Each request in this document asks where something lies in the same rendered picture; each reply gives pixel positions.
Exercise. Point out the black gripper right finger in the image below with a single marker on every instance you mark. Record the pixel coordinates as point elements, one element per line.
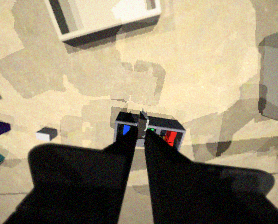
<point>175,181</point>

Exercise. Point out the teal block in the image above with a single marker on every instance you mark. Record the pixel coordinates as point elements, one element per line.
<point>2,157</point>

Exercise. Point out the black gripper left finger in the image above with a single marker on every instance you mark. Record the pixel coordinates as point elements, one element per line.
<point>106,169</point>

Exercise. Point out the red fuse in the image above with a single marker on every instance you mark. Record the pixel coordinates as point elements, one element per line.
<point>170,136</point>

